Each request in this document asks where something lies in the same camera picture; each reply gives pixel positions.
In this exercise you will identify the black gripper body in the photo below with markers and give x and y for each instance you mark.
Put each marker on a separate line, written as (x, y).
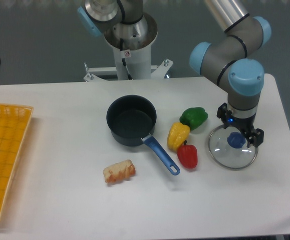
(244, 125)

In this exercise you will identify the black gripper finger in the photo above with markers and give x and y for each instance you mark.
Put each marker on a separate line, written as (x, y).
(254, 137)
(224, 114)

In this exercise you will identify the yellow bell pepper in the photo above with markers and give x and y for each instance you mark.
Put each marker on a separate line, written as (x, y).
(178, 133)

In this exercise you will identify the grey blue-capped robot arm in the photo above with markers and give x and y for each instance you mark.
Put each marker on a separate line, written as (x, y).
(226, 64)

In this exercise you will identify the green bell pepper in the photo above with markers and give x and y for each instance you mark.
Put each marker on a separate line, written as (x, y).
(193, 117)

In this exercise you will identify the red bell pepper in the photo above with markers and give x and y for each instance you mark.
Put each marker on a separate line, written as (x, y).
(187, 155)

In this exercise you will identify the glass lid with blue knob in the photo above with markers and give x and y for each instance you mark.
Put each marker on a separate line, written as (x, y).
(229, 148)

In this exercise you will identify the toasted bread piece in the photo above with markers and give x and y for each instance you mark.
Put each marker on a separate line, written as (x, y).
(119, 171)

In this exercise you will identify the yellow woven basket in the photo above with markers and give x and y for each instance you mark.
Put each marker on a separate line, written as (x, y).
(14, 123)

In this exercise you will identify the dark saucepan with blue handle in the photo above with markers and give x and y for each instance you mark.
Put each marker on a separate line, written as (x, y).
(131, 120)

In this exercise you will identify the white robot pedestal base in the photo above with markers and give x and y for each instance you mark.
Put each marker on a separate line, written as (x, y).
(132, 51)

